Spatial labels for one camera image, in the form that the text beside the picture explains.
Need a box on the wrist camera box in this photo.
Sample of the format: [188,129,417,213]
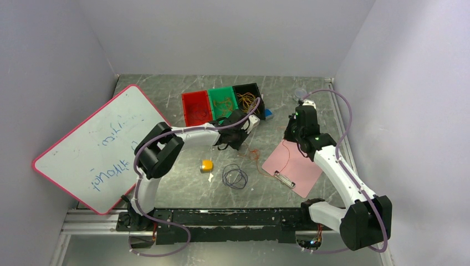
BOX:
[244,115,260,134]
[302,100,316,109]

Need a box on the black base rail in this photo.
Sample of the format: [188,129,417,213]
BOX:
[115,207,329,245]

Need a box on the yellow cable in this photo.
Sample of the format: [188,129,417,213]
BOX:
[236,91,260,112]

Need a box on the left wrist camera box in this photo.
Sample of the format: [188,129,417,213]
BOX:
[244,115,260,134]

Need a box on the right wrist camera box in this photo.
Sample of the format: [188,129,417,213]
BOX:
[302,100,316,109]

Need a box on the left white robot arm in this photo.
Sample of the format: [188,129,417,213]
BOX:
[127,109,260,231]

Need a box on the green plastic bin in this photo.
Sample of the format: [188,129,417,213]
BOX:
[207,86,238,120]

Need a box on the yellow cube block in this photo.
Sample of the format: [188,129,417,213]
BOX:
[200,160,213,173]

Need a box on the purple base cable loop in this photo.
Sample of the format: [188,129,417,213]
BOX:
[127,220,192,258]

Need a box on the thin purple cable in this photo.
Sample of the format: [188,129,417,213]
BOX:
[191,104,210,122]

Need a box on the orange cable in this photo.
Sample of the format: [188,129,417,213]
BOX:
[237,126,293,179]
[213,96,236,118]

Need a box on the red plastic bin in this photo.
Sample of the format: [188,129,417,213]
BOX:
[181,90,213,126]

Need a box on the pink framed whiteboard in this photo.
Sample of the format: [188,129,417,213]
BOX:
[32,85,166,214]

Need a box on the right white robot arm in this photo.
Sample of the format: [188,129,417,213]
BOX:
[284,101,392,252]

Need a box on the small clear jar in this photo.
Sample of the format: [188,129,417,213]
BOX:
[294,88,308,101]

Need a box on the pink clipboard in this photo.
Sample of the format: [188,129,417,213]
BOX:
[262,140,323,198]

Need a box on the black plastic bin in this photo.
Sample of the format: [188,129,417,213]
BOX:
[232,83,265,120]

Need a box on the blue pencil sharpener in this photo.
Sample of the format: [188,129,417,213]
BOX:
[265,109,274,121]

